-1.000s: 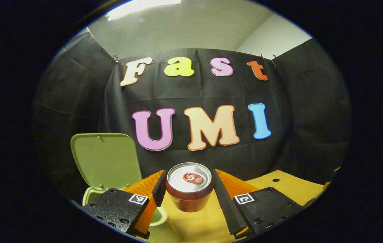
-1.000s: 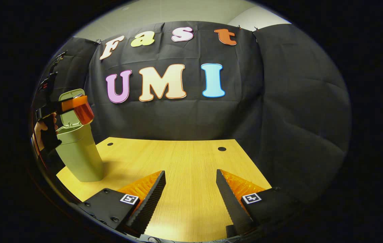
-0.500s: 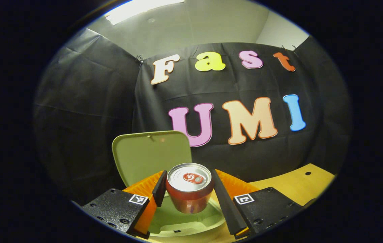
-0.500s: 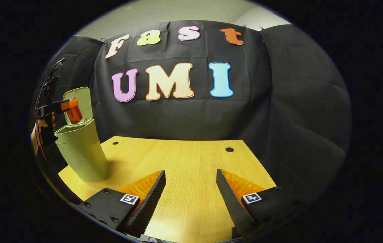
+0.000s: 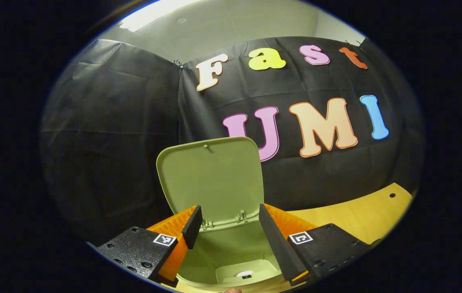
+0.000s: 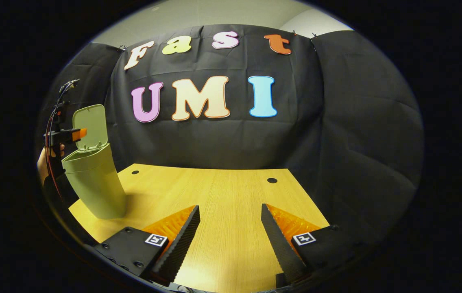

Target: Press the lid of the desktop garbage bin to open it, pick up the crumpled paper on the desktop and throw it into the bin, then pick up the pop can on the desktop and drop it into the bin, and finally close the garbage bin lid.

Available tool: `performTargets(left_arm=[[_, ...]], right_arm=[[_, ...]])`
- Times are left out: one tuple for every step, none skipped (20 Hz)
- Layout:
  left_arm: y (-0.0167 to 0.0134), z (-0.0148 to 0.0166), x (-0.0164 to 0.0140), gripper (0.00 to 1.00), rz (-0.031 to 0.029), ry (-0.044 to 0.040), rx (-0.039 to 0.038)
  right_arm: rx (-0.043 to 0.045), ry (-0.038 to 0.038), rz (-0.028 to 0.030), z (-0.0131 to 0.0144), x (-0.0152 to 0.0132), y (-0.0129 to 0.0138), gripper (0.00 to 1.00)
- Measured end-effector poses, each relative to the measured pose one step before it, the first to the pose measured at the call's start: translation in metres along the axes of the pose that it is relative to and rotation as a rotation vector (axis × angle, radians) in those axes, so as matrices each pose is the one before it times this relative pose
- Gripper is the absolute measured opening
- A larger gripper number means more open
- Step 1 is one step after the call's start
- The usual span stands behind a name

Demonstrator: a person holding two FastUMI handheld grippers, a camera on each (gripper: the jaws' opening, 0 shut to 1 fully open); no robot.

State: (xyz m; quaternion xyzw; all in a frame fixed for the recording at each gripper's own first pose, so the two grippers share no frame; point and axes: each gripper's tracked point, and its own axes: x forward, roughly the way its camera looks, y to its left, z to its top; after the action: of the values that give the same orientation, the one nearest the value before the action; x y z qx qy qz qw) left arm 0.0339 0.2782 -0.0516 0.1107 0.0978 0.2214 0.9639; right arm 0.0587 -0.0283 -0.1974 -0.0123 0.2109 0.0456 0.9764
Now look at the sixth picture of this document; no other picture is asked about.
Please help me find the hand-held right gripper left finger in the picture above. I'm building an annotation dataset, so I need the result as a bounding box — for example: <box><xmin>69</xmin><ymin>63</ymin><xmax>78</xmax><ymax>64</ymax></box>
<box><xmin>93</xmin><ymin>205</ymin><xmax>201</xmax><ymax>287</ymax></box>

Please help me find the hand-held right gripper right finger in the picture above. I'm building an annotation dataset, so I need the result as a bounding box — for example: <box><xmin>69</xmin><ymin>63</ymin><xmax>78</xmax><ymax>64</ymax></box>
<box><xmin>260</xmin><ymin>203</ymin><xmax>362</xmax><ymax>287</ymax></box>

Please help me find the wooden desktop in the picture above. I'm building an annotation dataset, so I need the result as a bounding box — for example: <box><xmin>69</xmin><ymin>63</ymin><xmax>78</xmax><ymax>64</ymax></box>
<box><xmin>68</xmin><ymin>164</ymin><xmax>330</xmax><ymax>293</ymax></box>

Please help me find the black backdrop cloth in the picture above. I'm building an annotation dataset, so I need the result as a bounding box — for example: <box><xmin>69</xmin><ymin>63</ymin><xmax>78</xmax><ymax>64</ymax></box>
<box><xmin>36</xmin><ymin>24</ymin><xmax>425</xmax><ymax>261</ymax></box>

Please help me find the red and black cable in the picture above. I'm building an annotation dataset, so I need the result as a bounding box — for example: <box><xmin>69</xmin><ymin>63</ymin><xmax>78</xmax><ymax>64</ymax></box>
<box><xmin>45</xmin><ymin>79</ymin><xmax>80</xmax><ymax>200</ymax></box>

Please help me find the pale green desktop garbage bin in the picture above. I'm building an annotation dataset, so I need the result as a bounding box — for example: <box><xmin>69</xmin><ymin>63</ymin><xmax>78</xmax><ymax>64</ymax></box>
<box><xmin>61</xmin><ymin>104</ymin><xmax>128</xmax><ymax>219</ymax></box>

